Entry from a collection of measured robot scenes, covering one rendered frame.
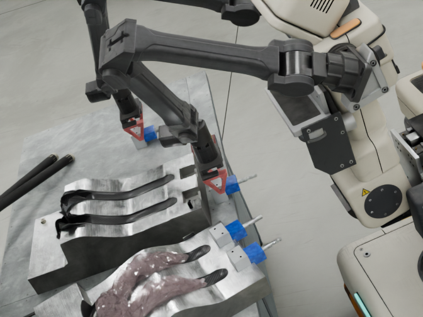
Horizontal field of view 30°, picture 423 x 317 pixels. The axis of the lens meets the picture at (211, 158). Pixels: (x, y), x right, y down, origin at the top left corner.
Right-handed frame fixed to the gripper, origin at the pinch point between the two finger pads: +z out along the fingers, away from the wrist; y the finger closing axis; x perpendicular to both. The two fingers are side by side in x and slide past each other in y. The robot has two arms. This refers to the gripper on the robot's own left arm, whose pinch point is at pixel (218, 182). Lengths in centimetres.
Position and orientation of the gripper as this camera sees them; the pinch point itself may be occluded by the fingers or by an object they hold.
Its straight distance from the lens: 213.2
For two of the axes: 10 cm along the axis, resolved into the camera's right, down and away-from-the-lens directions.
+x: 9.3, -3.5, -0.5
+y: 1.5, 5.3, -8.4
